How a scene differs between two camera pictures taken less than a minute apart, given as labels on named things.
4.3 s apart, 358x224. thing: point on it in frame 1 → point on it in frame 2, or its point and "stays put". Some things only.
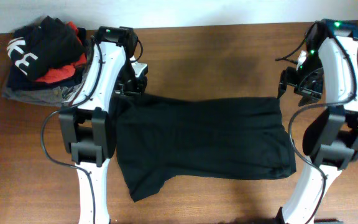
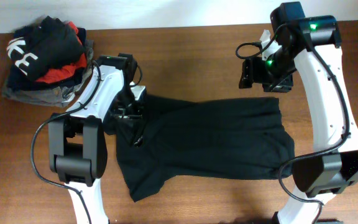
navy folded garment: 18,84 stays put
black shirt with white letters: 34,50 stays put
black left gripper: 137,88 → 137,114
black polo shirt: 160,137 stays put
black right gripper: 313,93 → 251,73
